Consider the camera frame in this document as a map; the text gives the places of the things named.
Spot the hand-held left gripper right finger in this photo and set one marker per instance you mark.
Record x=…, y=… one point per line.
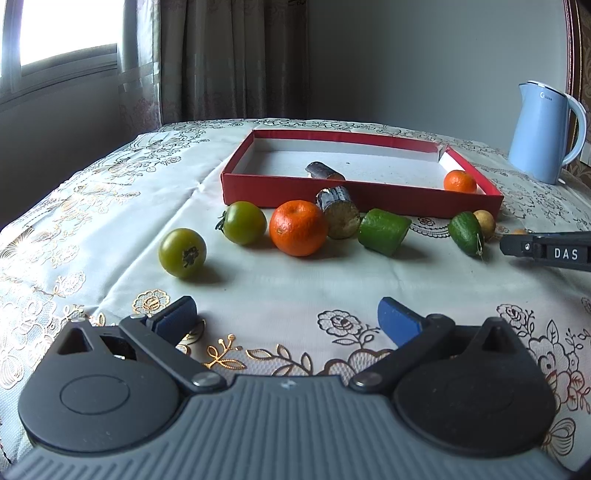
x=397, y=321

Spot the window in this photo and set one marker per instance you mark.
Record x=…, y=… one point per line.
x=60, y=37

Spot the large brown longan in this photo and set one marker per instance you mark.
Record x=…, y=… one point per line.
x=487, y=222

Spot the green tomato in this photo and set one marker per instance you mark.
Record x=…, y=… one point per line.
x=182, y=254
x=244, y=222

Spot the sheer patterned curtain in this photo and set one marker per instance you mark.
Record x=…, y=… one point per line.
x=138, y=64

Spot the large orange tangerine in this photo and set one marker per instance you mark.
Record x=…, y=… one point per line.
x=298, y=228

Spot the red shallow cardboard box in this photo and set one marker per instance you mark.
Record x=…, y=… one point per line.
x=332, y=159

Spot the brown curtain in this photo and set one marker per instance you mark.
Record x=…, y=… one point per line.
x=231, y=60

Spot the thick green cucumber piece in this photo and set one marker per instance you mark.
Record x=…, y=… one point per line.
x=383, y=230

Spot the small green cucumber piece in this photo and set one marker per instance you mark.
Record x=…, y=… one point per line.
x=465, y=233

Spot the light blue electric kettle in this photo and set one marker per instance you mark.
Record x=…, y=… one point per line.
x=538, y=134

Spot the small orange tangerine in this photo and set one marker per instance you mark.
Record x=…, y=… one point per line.
x=460, y=181

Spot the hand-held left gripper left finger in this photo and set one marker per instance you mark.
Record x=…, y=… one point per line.
x=175, y=318

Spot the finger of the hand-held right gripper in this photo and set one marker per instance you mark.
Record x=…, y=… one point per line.
x=515, y=245

